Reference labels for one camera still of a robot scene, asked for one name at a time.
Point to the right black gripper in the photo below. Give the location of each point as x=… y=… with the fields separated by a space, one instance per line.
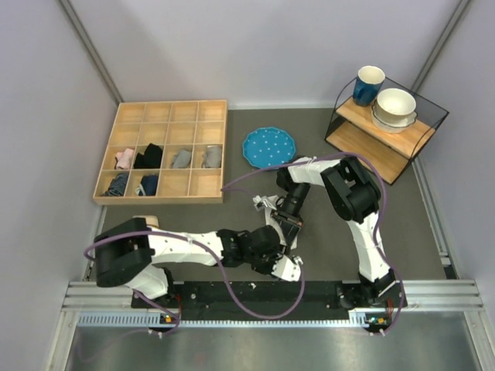
x=290 y=225

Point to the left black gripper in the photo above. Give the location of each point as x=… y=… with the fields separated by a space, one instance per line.
x=268 y=270

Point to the white underwear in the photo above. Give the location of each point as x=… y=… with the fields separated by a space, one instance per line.
x=269 y=220

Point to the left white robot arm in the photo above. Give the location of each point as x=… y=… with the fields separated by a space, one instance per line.
x=133 y=261

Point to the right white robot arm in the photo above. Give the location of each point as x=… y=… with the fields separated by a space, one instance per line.
x=355 y=199

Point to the light grey rolled underwear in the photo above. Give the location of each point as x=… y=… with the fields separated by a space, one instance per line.
x=212 y=157

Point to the navy rolled underwear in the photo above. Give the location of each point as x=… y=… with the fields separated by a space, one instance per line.
x=148 y=185

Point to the black rolled underwear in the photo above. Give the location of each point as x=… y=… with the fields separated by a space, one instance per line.
x=150 y=158

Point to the denim blue rolled underwear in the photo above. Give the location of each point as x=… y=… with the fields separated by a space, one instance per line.
x=117 y=186

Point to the pink rolled underwear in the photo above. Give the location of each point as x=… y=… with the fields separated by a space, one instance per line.
x=124 y=159

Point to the blue dotted plate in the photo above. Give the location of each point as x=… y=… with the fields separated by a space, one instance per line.
x=268 y=146

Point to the orange brown cloth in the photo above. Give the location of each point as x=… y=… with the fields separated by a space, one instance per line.
x=152 y=221

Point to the white scalloped dish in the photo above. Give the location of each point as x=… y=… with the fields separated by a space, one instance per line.
x=393 y=127

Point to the wooden compartment organizer box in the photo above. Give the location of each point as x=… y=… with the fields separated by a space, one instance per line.
x=163 y=152

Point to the blue mug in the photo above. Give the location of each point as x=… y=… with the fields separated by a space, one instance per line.
x=368 y=84

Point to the white bowl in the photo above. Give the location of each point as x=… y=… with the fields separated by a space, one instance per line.
x=395 y=104

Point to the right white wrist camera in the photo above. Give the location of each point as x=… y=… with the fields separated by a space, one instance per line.
x=265 y=202

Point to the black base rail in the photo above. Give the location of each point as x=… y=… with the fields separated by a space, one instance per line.
x=322 y=300

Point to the black wire wooden shelf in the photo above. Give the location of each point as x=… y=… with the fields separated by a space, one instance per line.
x=354 y=128

